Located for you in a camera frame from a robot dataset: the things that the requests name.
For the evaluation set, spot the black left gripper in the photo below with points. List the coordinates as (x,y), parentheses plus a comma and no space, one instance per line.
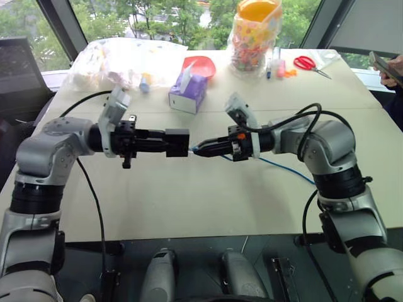
(124,138)

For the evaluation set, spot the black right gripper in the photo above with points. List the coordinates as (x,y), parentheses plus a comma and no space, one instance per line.
(240,148)

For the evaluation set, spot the small black box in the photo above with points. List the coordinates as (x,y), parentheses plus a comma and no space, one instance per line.
(177,142)

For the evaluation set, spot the dark smartphone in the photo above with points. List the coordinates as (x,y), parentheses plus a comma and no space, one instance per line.
(379,63)

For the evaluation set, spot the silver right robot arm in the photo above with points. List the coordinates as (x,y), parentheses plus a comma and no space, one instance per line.
(333,138)

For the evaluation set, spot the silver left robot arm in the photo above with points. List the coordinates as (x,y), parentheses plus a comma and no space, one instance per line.
(34,157)

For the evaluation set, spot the purple tissue box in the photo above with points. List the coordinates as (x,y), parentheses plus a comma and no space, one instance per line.
(189,94)

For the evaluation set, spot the bystander hand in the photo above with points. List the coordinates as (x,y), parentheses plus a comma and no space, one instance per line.
(393,70)

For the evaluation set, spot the small blue yellow bottle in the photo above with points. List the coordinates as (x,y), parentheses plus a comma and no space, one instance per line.
(145,84)

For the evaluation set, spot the red plastic bowl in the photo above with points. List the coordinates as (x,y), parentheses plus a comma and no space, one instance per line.
(204,66)

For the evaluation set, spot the white plastic bag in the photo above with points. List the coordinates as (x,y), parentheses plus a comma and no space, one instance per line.
(126,59)

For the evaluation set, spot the blue pen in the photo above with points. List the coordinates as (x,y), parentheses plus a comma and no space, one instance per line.
(269,70)

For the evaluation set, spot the small orange clip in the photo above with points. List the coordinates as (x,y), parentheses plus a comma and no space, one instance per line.
(291,73)

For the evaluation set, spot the bagged jar of colourful candy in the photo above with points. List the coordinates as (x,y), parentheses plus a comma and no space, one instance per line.
(252,44)

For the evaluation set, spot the grey rounded robot part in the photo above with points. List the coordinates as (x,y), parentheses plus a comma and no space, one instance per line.
(242,278)
(162,277)

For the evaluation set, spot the clear plastic sheet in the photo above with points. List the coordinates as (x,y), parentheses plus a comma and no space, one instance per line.
(327,58)

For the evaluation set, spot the black monitor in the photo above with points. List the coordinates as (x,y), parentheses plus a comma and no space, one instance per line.
(19,66)

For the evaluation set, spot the bystander dark clothing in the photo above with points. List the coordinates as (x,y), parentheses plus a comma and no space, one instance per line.
(395,110)

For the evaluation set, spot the grey roller blind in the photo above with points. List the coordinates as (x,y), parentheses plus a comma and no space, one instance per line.
(368,25)

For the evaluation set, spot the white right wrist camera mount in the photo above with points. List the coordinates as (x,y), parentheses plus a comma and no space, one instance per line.
(240,105)

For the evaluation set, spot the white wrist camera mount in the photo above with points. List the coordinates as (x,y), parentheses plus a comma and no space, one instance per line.
(240,105)
(111,110)

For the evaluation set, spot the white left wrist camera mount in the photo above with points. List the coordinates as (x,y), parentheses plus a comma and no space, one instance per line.
(111,110)

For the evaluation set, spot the black metal bracket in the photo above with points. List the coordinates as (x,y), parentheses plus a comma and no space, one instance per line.
(283,277)

